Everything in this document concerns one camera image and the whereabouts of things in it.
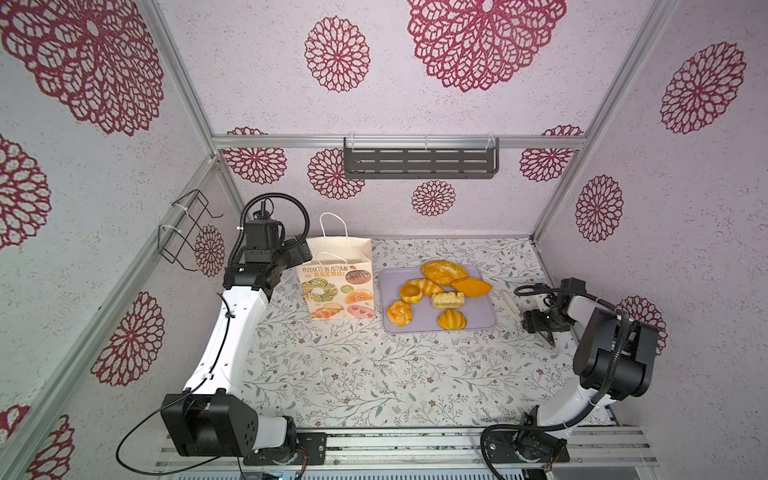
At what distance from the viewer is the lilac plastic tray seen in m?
0.97

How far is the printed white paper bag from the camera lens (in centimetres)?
81

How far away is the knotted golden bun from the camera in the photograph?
3.11 ft

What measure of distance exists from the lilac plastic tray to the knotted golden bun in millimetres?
10
